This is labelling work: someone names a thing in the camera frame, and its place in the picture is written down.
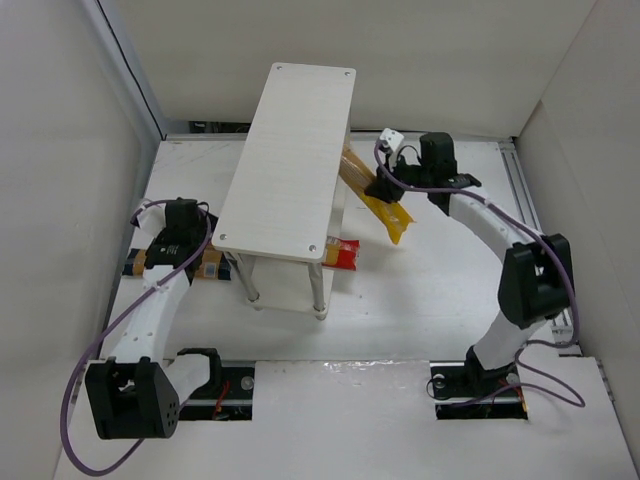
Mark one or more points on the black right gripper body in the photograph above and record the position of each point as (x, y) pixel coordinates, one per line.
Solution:
(388, 183)

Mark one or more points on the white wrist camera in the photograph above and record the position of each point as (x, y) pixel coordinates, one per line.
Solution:
(391, 141)
(149, 217)

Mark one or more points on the yellow spaghetti bag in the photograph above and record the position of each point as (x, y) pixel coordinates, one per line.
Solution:
(358, 176)

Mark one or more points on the red spaghetti bag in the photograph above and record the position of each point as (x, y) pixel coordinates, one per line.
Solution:
(341, 254)

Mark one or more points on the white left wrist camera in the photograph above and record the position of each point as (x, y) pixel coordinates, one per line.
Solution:
(149, 217)

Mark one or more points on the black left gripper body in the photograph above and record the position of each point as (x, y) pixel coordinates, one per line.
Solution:
(161, 255)

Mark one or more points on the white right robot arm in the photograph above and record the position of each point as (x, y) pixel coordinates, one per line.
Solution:
(536, 282)

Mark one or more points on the white two-tier shelf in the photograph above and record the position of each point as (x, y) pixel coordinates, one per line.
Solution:
(286, 198)

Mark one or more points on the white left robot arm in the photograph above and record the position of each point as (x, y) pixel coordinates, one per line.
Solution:
(132, 393)

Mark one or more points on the blue-ended spaghetti box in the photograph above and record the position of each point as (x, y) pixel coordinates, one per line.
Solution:
(214, 265)

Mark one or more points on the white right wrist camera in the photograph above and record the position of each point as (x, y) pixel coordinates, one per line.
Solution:
(391, 141)

